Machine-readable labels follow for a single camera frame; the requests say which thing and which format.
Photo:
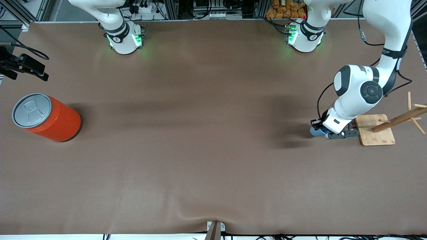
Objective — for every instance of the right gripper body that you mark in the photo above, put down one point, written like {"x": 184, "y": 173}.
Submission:
{"x": 10, "y": 62}

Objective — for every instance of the light blue cup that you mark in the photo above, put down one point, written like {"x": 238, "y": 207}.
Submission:
{"x": 317, "y": 132}

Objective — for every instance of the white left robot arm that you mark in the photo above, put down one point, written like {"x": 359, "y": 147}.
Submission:
{"x": 358, "y": 93}

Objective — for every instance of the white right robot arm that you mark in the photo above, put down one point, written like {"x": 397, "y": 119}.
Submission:
{"x": 125, "y": 40}

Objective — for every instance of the wooden cup rack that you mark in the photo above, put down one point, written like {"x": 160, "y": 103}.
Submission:
{"x": 375, "y": 136}

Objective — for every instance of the orange can with grey lid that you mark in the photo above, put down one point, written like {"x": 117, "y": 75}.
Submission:
{"x": 60, "y": 123}

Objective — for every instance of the brown table mat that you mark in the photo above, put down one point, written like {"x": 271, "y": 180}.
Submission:
{"x": 213, "y": 160}

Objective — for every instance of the orange snack bag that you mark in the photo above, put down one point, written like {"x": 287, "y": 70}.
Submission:
{"x": 283, "y": 10}

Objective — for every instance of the white power strip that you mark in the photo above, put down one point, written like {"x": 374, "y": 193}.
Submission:
{"x": 146, "y": 9}

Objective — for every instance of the white connector strip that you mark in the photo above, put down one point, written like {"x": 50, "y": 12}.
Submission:
{"x": 223, "y": 15}

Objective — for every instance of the aluminium frame profile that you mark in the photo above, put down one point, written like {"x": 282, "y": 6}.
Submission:
{"x": 43, "y": 8}

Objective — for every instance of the grey metal clamp bracket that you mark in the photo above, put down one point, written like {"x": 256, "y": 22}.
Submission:
{"x": 209, "y": 226}

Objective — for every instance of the brown mount pole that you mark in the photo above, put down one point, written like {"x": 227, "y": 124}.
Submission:
{"x": 214, "y": 233}

